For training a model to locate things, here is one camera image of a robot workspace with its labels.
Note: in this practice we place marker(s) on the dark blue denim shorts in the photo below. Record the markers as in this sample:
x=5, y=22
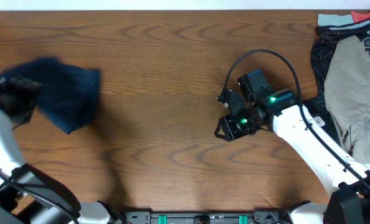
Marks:
x=68, y=96

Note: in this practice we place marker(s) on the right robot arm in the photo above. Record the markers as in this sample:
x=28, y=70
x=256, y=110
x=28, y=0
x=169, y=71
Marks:
x=346, y=181

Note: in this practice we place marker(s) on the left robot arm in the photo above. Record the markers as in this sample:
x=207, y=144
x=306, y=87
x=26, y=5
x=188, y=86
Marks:
x=27, y=195

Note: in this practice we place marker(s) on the black patterned garment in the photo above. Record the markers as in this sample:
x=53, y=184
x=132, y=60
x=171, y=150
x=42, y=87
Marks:
x=321, y=55

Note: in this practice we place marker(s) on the light blue cloth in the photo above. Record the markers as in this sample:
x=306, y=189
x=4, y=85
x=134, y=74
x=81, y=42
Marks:
x=334, y=20

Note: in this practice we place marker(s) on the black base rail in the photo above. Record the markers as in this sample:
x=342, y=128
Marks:
x=258, y=216

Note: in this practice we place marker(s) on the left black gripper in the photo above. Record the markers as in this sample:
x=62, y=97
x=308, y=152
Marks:
x=32, y=88

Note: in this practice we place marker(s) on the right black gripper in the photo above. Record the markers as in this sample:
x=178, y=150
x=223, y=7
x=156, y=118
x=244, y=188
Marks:
x=232, y=132

